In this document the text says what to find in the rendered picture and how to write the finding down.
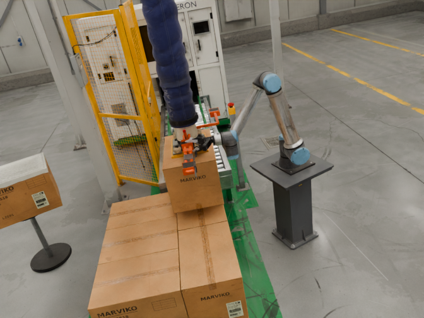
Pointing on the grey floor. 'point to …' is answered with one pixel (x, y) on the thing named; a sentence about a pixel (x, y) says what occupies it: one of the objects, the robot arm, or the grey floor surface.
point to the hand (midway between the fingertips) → (187, 146)
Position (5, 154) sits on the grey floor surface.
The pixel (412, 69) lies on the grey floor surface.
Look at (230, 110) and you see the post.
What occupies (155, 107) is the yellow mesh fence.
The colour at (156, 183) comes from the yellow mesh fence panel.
